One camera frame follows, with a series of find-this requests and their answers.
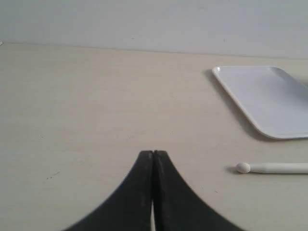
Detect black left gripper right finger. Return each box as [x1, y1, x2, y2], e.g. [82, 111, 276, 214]
[153, 151, 241, 231]

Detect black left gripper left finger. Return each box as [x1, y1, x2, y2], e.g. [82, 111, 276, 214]
[66, 151, 154, 231]

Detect white drumstick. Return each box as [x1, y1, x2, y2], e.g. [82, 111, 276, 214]
[235, 163, 308, 174]

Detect white plastic tray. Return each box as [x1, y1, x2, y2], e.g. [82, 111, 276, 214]
[212, 66, 308, 140]

